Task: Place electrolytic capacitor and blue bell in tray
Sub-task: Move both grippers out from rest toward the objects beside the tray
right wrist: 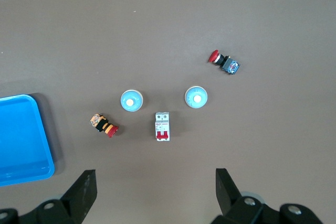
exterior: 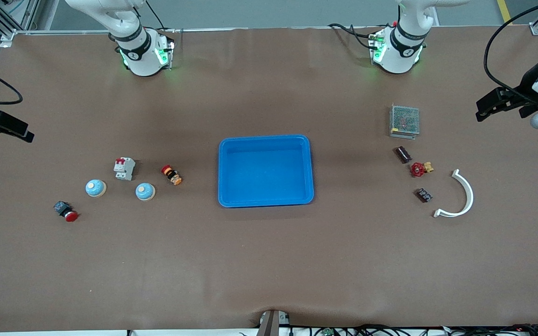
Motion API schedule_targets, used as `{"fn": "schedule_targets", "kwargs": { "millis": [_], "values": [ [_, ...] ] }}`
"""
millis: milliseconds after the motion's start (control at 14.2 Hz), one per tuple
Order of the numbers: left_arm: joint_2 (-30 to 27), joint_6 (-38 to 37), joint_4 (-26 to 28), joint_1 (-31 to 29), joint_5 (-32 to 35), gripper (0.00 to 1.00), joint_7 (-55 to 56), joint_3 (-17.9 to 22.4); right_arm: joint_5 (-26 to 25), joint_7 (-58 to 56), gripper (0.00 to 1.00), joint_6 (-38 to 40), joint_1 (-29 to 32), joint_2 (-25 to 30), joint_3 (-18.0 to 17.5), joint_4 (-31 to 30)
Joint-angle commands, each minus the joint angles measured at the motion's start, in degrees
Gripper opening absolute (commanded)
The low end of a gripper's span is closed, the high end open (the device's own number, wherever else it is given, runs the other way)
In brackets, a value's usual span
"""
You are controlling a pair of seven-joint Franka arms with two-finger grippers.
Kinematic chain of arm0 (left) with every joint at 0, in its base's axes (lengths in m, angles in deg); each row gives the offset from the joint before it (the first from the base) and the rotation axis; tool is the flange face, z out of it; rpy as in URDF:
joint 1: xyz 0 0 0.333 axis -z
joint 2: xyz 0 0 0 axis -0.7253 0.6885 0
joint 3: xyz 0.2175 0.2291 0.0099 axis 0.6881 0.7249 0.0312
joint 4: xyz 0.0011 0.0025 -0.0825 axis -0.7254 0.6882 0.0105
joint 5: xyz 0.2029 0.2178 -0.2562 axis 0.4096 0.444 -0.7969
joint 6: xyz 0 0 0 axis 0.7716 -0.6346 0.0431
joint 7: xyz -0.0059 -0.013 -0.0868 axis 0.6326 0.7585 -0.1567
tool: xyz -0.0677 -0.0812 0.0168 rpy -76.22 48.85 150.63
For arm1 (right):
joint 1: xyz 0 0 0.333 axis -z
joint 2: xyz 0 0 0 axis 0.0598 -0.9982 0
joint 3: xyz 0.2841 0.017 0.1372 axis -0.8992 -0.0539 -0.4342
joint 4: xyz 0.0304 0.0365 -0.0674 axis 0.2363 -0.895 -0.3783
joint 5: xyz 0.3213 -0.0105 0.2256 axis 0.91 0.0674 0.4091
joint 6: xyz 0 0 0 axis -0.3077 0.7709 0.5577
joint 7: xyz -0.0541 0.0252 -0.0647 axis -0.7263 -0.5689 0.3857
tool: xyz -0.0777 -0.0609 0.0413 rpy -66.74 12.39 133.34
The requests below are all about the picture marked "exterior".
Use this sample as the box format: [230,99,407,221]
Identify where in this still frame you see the blue plastic tray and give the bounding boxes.
[218,134,315,208]

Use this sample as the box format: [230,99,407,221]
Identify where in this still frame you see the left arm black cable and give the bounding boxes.
[483,0,538,104]

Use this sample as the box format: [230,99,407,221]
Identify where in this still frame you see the blue desk bell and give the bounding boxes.
[135,182,156,202]
[85,179,107,198]

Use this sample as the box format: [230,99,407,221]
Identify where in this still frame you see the white red circuit breaker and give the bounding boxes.
[113,157,136,182]

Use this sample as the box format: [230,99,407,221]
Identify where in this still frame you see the metal mesh power supply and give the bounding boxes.
[389,104,420,140]

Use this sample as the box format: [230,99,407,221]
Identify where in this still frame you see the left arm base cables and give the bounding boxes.
[327,22,378,50]

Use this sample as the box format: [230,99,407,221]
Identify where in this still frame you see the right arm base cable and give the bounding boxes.
[145,0,166,31]

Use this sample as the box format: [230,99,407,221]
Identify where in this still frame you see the grey camera stand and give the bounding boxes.
[259,309,290,336]

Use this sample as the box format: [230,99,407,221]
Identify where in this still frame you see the red push button black body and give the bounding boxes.
[53,201,79,223]

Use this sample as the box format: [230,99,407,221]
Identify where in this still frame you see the white curved plastic bracket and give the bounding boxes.
[432,169,474,218]

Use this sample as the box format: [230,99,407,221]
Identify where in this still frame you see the orange black emergency stop button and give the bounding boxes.
[161,164,183,186]

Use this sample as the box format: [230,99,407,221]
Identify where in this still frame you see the black cable bundle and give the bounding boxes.
[292,323,538,336]

